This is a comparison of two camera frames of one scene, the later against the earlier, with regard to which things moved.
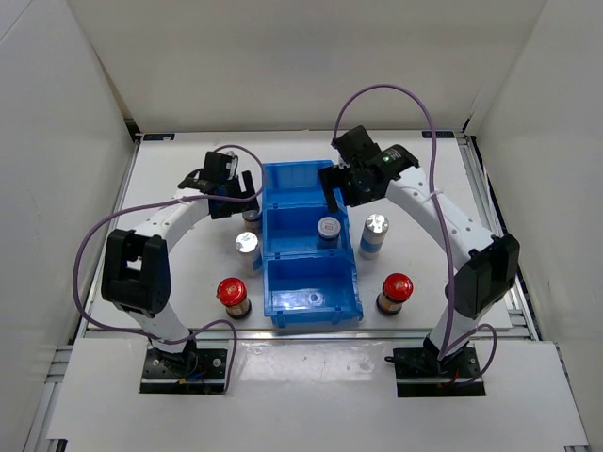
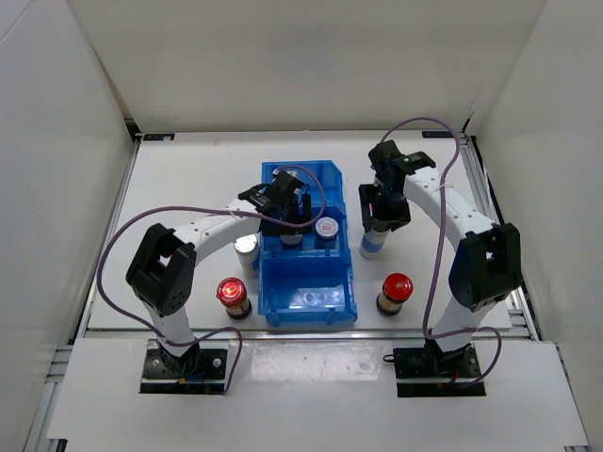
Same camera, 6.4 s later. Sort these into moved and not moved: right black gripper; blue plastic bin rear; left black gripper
Moved: left black gripper; right black gripper
Not moved: blue plastic bin rear
